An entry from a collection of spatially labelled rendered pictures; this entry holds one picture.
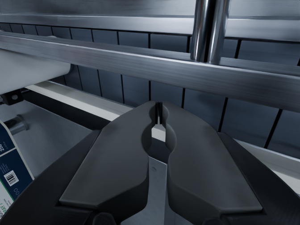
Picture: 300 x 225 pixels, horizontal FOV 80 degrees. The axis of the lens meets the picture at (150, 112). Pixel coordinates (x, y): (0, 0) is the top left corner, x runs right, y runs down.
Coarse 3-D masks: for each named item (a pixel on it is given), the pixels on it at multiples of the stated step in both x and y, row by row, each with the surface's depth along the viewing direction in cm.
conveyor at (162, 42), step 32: (32, 32) 27; (64, 32) 23; (96, 32) 20; (128, 32) 18; (288, 64) 12; (128, 96) 21; (160, 96) 19; (192, 96) 17; (224, 128) 16; (256, 128) 15; (288, 128) 14
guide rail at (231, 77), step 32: (0, 32) 16; (96, 64) 10; (128, 64) 9; (160, 64) 8; (192, 64) 7; (224, 64) 6; (256, 64) 6; (224, 96) 7; (256, 96) 6; (288, 96) 6
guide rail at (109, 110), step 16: (48, 96) 25; (64, 96) 23; (80, 96) 22; (96, 112) 20; (112, 112) 19; (160, 128) 16; (240, 144) 14; (272, 160) 13; (288, 160) 13; (288, 176) 12
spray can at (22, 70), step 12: (48, 36) 23; (0, 48) 18; (0, 60) 18; (12, 60) 18; (24, 60) 19; (36, 60) 20; (48, 60) 21; (0, 72) 18; (12, 72) 18; (24, 72) 19; (36, 72) 21; (48, 72) 22; (60, 72) 23; (0, 84) 18; (12, 84) 19; (24, 84) 20
